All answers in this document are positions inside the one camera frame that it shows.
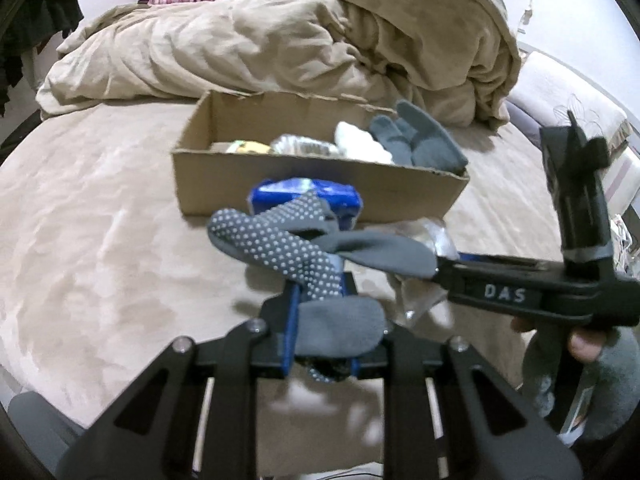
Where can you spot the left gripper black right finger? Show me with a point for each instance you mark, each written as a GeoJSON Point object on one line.
{"type": "Point", "coordinates": [349, 325]}

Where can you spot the black clothes pile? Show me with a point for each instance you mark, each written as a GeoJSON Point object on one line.
{"type": "Point", "coordinates": [27, 25]}

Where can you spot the beige plush blanket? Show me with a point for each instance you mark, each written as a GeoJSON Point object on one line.
{"type": "Point", "coordinates": [457, 59]}

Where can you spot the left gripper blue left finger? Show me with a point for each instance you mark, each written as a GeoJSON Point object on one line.
{"type": "Point", "coordinates": [292, 293]}

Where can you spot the grey dotted sock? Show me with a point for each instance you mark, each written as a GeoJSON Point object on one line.
{"type": "Point", "coordinates": [312, 254]}

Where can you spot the clear plastic snack bag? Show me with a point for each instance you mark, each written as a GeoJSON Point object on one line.
{"type": "Point", "coordinates": [414, 286]}

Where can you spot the person right hand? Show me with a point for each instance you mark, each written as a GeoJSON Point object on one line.
{"type": "Point", "coordinates": [584, 345]}

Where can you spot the white towel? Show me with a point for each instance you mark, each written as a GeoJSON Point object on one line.
{"type": "Point", "coordinates": [357, 144]}

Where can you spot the grey knit gloves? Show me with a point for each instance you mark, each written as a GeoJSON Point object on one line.
{"type": "Point", "coordinates": [416, 139]}

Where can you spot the white floral pillow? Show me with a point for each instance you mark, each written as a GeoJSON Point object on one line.
{"type": "Point", "coordinates": [548, 94]}

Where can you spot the green white tissue pack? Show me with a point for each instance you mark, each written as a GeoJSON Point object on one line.
{"type": "Point", "coordinates": [248, 147]}

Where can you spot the cotton swabs plastic bag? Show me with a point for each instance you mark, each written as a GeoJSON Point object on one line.
{"type": "Point", "coordinates": [294, 145]}

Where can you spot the open cardboard box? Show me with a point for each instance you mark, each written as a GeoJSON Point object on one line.
{"type": "Point", "coordinates": [208, 179]}

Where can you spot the beige bed sheet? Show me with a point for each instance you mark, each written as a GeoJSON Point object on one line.
{"type": "Point", "coordinates": [100, 272]}

